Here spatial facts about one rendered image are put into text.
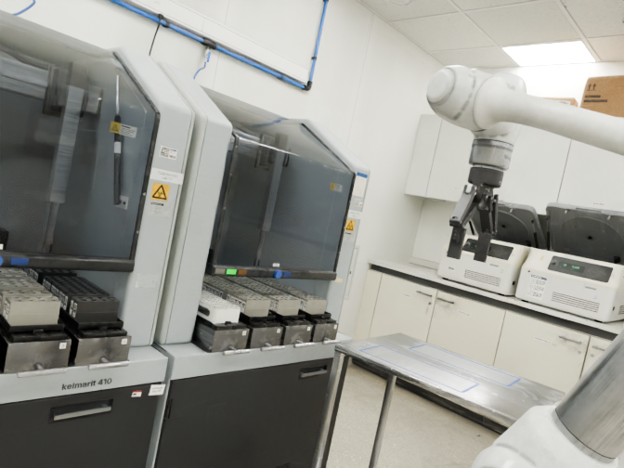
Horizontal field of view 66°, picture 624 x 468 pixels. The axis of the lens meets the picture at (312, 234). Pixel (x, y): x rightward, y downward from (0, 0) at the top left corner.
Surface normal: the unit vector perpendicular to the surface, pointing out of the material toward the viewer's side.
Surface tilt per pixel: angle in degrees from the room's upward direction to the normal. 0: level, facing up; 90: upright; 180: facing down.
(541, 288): 90
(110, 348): 90
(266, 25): 90
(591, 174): 90
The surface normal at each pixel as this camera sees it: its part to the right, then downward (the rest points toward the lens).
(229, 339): 0.70, 0.18
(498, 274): -0.70, -0.10
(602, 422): -0.58, 0.04
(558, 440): -0.31, -0.70
